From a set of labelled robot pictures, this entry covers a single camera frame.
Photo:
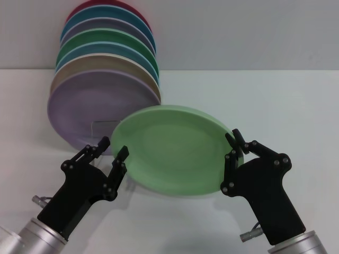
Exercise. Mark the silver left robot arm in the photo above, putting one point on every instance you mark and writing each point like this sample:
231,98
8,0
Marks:
26,238

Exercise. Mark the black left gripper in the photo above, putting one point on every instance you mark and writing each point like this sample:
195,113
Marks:
76,190

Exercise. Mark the light blue plate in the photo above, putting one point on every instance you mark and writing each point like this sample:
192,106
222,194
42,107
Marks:
106,48

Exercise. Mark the tan beige plate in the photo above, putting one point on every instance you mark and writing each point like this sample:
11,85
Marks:
92,63

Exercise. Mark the deep teal plate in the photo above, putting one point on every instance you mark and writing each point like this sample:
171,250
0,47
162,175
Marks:
106,12

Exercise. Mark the dark green plate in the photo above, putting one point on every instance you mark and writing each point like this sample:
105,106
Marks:
106,35

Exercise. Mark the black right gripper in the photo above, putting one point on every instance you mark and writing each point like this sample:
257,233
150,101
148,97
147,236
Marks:
265,190

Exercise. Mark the dark red plate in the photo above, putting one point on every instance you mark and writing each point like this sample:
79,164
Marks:
76,9

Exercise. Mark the grey purple plate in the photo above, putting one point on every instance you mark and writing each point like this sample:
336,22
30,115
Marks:
106,23

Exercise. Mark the lavender plate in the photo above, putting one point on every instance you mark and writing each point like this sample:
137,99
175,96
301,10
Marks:
92,100

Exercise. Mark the light green plate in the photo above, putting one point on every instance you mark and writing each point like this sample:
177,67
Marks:
172,150

